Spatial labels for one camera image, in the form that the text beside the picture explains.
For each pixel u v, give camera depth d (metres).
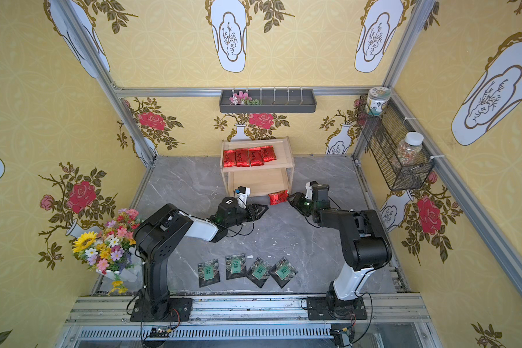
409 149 0.65
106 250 0.71
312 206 0.78
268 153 0.91
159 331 0.73
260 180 1.09
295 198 0.89
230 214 0.76
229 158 0.89
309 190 0.90
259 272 0.82
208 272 0.82
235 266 0.84
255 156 0.90
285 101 0.93
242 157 0.90
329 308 0.73
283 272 0.82
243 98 0.88
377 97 0.85
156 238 0.52
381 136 1.03
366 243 0.49
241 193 0.87
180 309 0.73
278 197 1.00
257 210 0.85
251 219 0.84
